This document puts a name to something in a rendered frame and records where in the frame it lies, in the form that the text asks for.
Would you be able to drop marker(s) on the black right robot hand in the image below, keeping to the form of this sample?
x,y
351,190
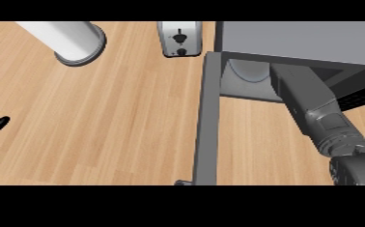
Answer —
x,y
351,171

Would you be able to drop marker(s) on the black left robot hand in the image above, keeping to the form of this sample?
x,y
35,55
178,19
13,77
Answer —
x,y
4,123

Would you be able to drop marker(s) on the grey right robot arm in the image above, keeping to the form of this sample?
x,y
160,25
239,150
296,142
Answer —
x,y
304,90

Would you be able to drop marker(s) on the dark grey microwave door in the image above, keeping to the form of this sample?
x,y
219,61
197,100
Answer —
x,y
208,118

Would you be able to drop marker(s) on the pale microwave turntable plate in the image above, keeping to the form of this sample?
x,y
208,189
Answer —
x,y
249,71

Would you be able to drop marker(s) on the grey microwave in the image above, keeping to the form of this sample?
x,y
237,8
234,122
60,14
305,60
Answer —
x,y
290,39

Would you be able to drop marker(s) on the white cylinder with grey base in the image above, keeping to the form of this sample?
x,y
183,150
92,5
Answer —
x,y
72,41

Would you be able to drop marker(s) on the silver toaster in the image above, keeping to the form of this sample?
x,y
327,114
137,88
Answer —
x,y
180,39

